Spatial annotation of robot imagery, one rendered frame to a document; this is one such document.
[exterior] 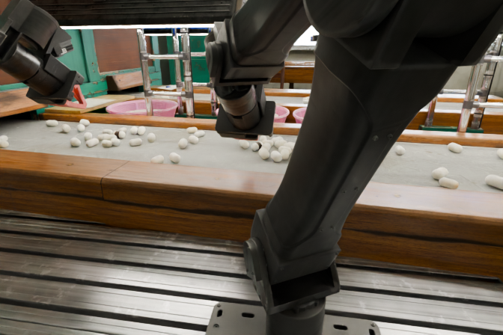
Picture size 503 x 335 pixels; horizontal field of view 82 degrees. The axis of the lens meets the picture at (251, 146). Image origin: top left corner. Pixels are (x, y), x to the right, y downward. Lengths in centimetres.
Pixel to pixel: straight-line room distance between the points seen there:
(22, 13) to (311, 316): 64
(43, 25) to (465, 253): 79
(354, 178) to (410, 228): 30
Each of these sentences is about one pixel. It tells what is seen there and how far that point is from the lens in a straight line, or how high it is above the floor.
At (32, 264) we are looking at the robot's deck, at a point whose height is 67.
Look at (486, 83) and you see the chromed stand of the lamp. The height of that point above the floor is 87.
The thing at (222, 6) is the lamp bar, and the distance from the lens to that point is 75.
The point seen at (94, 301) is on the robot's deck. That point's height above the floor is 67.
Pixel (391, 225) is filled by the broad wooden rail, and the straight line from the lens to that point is 50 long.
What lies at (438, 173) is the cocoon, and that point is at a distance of 68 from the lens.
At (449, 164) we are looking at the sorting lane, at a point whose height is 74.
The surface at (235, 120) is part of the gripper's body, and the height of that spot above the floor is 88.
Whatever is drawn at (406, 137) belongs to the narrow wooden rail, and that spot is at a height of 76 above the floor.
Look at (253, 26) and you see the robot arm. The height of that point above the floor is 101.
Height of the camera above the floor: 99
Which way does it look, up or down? 19 degrees down
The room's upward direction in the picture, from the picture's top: straight up
